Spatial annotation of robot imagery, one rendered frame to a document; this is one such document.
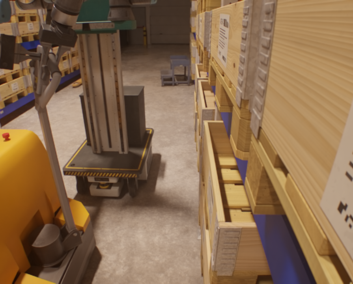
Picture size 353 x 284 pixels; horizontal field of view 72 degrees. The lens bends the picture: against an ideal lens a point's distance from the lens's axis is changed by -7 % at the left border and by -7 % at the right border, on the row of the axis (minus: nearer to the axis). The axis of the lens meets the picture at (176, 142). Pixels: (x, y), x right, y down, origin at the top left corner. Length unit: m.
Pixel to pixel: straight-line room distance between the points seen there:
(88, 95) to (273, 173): 2.07
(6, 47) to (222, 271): 1.11
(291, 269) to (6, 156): 1.36
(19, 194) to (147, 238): 0.98
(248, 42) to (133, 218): 1.87
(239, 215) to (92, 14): 1.73
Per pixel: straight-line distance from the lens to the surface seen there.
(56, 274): 1.59
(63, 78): 6.57
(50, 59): 1.12
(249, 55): 0.53
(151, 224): 2.13
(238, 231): 0.77
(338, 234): 0.22
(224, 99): 0.89
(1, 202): 1.42
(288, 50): 0.33
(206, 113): 1.63
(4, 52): 1.17
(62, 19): 1.02
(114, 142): 2.46
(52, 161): 1.35
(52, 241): 1.53
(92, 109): 2.35
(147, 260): 1.90
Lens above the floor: 1.48
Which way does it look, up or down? 26 degrees down
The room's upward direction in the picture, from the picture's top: straight up
